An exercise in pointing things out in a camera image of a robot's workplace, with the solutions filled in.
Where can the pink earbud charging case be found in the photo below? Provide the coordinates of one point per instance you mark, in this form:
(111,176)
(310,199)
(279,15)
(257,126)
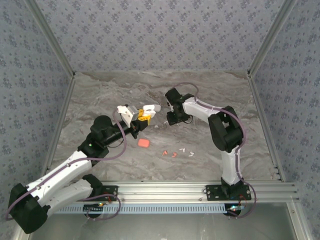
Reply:
(143,143)

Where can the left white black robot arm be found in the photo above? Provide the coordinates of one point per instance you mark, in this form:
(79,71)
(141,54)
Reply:
(62,170)

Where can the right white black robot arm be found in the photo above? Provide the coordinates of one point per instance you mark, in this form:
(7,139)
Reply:
(225,130)

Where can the small controller board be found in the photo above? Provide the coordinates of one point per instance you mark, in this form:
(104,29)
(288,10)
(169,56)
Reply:
(93,208)
(233,209)

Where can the thin aluminium wall rail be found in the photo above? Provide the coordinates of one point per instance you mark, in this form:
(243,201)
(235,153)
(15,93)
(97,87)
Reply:
(160,71)

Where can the aluminium side rail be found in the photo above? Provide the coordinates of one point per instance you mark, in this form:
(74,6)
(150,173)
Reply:
(62,112)
(265,125)

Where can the wide aluminium base rail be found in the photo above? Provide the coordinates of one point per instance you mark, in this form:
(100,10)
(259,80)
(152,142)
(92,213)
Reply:
(162,191)

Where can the aluminium frame post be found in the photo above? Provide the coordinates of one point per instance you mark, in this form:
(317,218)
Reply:
(51,37)
(271,37)

